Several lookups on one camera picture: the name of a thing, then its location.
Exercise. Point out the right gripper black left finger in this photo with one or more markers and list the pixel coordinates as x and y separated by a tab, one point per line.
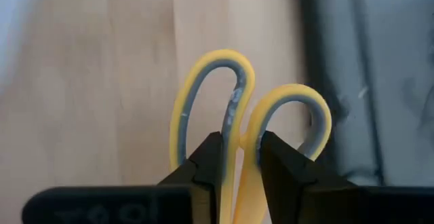
207	169

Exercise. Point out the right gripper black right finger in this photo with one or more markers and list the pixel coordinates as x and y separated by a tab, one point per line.
288	176

